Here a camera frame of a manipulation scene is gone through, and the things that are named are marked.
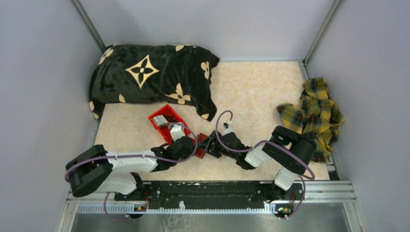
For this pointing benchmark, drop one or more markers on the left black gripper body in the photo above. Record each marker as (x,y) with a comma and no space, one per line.
(189,153)

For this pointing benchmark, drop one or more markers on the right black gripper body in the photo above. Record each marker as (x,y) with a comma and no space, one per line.
(224,152)

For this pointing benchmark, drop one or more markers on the red plastic bin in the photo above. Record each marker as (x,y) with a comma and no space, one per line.
(165,130)

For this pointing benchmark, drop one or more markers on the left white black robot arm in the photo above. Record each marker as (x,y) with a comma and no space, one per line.
(99,170)

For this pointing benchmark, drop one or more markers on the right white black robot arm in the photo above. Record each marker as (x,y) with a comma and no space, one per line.
(290,149)

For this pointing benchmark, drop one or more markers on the cards in red bin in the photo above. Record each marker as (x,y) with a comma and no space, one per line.
(163,120)

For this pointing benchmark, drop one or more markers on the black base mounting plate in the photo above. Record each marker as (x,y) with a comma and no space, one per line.
(211,195)

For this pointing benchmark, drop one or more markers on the yellow plaid cloth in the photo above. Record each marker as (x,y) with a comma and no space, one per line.
(316,116)

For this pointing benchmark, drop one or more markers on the black floral pillow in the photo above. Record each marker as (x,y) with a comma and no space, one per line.
(143,74)

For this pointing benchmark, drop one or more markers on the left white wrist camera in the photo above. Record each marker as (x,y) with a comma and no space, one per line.
(176,131)

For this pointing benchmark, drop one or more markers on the aluminium frame rail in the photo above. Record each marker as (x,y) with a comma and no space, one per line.
(313,192)

